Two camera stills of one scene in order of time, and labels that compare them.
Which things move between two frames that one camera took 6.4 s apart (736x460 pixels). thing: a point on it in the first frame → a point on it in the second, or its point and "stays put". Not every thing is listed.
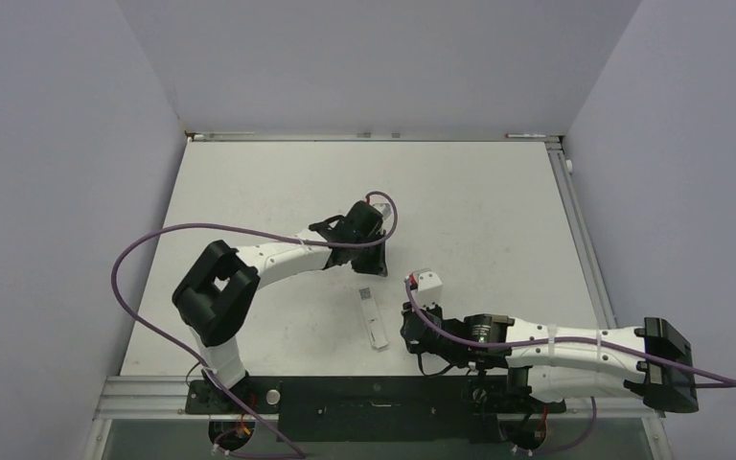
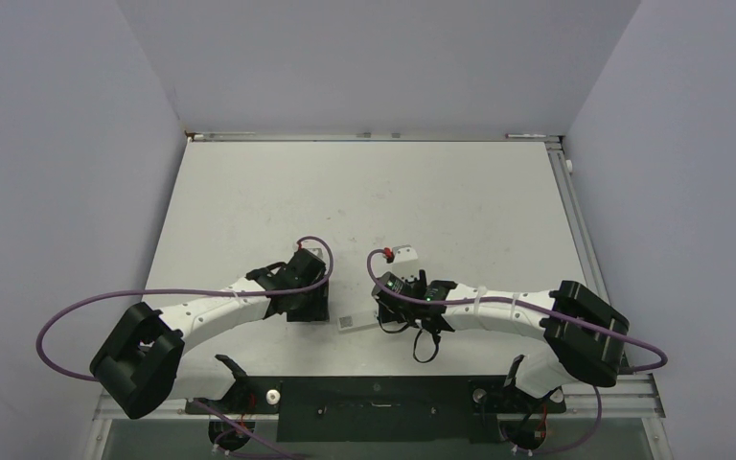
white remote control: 373,323 → 356,317
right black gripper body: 451,356 → 394,314
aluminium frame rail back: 356,137 stays put
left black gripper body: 368,259 → 310,306
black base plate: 373,409 stays put
